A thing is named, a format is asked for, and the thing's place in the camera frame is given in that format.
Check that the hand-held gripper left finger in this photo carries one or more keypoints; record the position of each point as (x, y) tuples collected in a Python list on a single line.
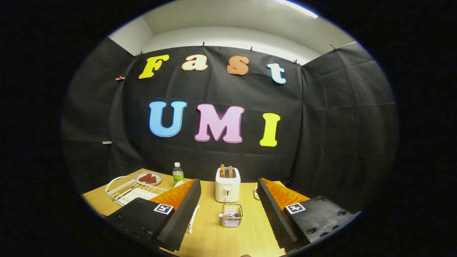
[(182, 217)]

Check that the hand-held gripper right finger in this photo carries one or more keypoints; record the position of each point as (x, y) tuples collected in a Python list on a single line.
[(276, 219)]

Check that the metal spoon with white end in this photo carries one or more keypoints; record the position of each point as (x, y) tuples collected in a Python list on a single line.
[(220, 215)]

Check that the white divided dish with beans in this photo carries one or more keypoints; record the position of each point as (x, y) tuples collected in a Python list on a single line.
[(256, 193)]

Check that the green label drink bottle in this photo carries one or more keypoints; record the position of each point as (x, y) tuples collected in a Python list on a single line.
[(177, 175)]

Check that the small round saucer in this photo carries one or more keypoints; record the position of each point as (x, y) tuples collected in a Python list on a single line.
[(159, 179)]

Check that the red sausage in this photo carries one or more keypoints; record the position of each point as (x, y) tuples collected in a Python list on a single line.
[(151, 180), (144, 177)]

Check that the white toaster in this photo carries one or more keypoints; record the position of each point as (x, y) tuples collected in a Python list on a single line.
[(227, 189)]

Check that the toast slice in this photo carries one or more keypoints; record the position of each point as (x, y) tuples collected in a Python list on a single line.
[(222, 171), (230, 172)]

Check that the black backdrop cloth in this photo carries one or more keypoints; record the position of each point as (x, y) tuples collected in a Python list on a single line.
[(321, 125)]

